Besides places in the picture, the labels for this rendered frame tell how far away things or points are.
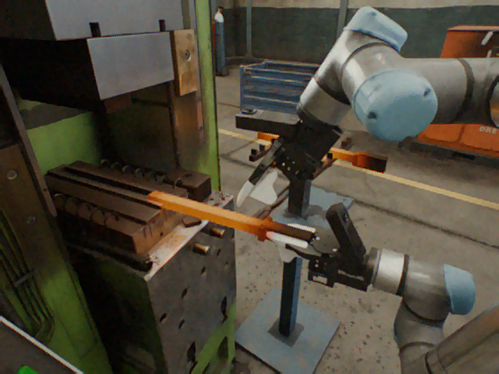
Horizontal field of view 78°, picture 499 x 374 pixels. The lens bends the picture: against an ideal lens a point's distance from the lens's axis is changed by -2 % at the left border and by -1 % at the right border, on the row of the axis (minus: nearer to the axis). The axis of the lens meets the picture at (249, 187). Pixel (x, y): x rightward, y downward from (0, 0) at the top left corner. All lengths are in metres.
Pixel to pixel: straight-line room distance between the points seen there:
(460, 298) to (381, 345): 1.20
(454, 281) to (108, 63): 0.67
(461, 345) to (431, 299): 0.10
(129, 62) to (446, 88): 0.50
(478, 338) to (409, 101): 0.32
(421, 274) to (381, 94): 0.35
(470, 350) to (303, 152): 0.35
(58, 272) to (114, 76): 0.45
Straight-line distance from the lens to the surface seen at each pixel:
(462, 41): 3.87
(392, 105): 0.35
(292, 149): 0.52
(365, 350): 1.75
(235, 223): 0.67
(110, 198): 0.86
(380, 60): 0.40
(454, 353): 0.55
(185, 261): 0.81
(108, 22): 0.62
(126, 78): 0.63
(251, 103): 4.75
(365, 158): 1.01
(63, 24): 0.56
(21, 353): 0.50
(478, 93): 0.42
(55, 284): 0.84
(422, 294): 0.62
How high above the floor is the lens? 1.40
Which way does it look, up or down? 30 degrees down
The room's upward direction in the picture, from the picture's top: straight up
